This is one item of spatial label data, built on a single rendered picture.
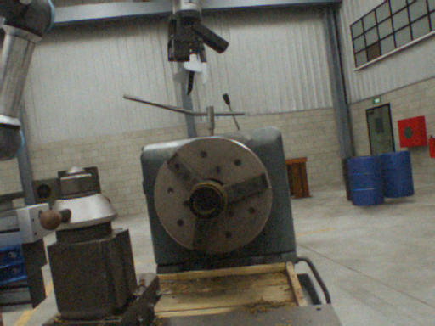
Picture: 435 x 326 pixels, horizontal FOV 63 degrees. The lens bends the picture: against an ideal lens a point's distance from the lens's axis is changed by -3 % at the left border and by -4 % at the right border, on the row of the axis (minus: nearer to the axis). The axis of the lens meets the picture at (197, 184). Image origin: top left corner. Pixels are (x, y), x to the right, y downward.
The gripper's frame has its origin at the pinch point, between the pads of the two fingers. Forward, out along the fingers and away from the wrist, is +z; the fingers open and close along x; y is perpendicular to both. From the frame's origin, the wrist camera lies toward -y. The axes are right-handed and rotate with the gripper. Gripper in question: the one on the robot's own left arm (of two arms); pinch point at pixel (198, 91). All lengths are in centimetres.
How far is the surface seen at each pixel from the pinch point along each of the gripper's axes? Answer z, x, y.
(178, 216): 33.6, 0.0, 6.8
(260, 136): 12.1, -5.0, -20.8
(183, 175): 22.2, 6.6, 6.9
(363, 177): 61, -441, -452
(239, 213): 33.0, 7.1, -7.8
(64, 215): 23, 56, 33
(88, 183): 21, 53, 30
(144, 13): -395, -928, -151
